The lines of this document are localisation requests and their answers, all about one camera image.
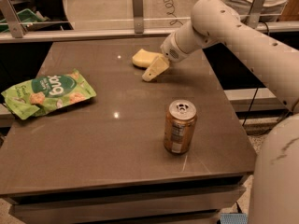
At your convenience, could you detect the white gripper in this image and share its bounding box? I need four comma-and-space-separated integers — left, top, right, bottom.
142, 21, 206, 82

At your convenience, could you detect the yellow sponge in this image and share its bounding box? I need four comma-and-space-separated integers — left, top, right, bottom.
132, 49, 161, 68

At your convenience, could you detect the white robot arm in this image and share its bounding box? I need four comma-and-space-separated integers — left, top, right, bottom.
143, 0, 299, 224

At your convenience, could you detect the orange soda can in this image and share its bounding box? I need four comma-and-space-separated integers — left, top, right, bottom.
164, 100, 197, 154

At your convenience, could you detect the green snack bag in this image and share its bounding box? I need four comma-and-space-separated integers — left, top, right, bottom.
1, 69, 96, 120

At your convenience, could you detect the glass barrier panel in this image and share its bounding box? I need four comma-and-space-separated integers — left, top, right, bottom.
0, 0, 283, 33

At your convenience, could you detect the green bin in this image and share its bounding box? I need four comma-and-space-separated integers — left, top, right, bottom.
0, 8, 45, 33

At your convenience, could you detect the blue mat piece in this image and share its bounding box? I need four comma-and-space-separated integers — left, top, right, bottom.
220, 213, 248, 224

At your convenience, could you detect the black coiled cable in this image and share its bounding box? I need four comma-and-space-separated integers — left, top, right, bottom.
156, 0, 185, 27

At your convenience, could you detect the middle metal rail bracket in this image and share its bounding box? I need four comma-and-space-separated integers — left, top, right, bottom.
132, 0, 144, 34

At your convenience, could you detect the metal rail bracket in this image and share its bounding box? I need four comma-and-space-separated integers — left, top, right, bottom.
132, 0, 144, 34
0, 0, 25, 38
246, 0, 265, 28

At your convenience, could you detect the right metal rail bracket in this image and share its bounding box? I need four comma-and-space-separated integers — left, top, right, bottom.
246, 0, 265, 28

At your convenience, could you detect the black hanging cable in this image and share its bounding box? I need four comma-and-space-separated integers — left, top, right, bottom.
241, 21, 271, 128

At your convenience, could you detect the left metal rail bracket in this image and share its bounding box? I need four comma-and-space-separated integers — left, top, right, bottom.
0, 0, 25, 38

